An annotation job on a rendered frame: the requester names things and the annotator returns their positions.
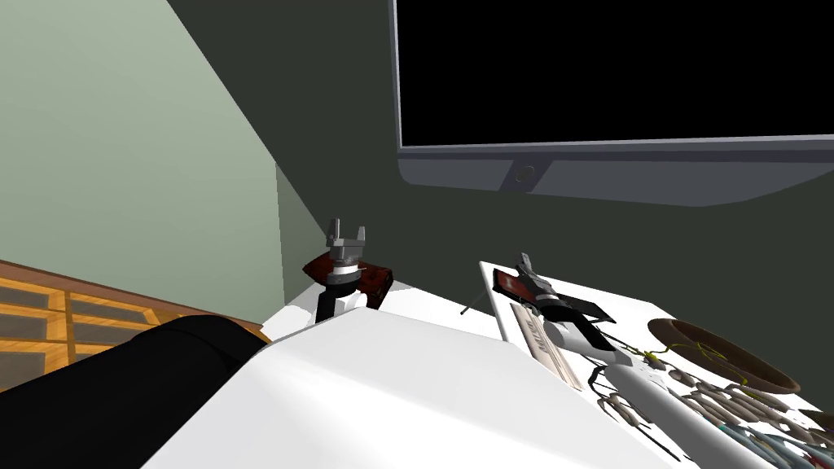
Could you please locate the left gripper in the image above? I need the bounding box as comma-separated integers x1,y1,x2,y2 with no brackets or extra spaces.
325,218,367,270

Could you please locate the wooden cabinet with grey panels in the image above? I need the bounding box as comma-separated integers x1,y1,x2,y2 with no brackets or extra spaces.
0,259,271,393

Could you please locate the brown bowl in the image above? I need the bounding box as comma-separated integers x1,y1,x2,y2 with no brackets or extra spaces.
647,318,801,396

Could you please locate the beige flat book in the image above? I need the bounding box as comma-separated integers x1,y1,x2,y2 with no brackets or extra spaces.
509,302,585,392

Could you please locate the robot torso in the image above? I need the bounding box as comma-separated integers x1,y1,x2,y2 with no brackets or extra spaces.
139,305,682,469

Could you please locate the dark red box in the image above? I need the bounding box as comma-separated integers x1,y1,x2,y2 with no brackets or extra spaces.
302,253,394,310

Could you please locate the yellow-green cord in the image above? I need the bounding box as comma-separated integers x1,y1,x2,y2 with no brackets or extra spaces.
641,340,750,387

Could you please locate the white low stand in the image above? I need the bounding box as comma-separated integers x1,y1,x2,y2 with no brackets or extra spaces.
262,279,504,341

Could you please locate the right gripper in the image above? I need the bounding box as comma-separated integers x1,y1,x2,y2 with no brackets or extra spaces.
517,252,563,306

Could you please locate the black flat slab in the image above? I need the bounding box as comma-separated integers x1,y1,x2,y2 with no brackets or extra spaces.
559,292,617,327

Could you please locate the large black television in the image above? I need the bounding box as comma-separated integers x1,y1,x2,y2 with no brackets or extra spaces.
389,0,834,208

